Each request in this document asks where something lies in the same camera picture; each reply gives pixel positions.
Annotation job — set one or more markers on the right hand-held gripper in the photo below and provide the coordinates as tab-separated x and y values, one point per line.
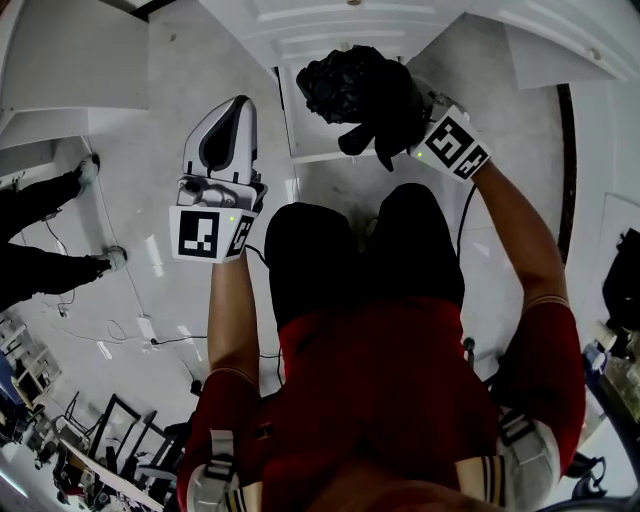
450	142

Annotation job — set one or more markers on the black plastic garbage bag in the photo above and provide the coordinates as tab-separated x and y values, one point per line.
365	95

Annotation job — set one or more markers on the person's red shirt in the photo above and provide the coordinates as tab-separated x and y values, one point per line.
380	390

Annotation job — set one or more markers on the white power strip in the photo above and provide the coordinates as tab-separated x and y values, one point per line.
146	327

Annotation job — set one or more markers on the white side table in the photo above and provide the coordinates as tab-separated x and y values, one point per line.
75	55

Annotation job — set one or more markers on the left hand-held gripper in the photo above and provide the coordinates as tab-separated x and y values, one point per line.
200	235

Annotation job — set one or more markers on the person's left forearm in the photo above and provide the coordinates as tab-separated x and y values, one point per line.
230	320

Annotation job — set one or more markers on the person's black trousers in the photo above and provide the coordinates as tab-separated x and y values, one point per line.
360	250

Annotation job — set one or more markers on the white board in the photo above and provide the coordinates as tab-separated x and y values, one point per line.
115	480

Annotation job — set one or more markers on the white shelf unit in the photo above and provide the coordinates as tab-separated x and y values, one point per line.
320	30

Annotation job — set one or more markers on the white drawer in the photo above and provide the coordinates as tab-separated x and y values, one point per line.
310	135

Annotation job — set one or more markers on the black backpack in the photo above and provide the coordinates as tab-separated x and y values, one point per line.
622	285

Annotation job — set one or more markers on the black folding chair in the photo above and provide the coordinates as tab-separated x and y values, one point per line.
130	435

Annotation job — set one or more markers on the person's right forearm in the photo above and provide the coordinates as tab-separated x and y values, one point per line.
530	235

